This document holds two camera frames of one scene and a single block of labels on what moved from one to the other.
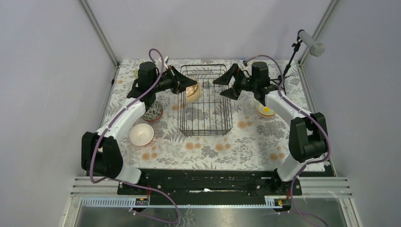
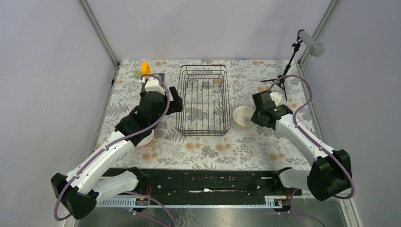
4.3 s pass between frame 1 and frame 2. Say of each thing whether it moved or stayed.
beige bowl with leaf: moved
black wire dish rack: stayed
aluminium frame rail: stayed
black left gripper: moved
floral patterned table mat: stayed
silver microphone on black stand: stayed
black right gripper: moved
